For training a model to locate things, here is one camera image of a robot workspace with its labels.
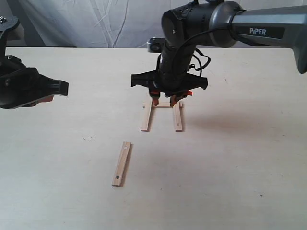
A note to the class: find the wooden stick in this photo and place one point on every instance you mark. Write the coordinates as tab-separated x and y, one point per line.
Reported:
177	117
146	115
122	165

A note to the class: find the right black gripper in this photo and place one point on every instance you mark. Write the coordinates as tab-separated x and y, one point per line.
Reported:
171	75

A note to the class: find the white backdrop curtain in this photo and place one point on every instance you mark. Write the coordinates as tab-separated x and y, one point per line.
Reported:
88	23

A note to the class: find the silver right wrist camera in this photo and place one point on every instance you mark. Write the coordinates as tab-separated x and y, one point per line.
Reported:
155	45

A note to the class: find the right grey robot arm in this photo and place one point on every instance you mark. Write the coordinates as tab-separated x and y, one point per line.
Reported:
216	23

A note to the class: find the wooden stick horizontal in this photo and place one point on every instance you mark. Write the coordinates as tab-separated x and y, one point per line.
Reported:
166	105

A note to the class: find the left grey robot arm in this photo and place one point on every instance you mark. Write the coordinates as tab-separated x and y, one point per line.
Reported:
10	30

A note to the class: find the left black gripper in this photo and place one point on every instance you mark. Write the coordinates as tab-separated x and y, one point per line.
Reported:
22	86

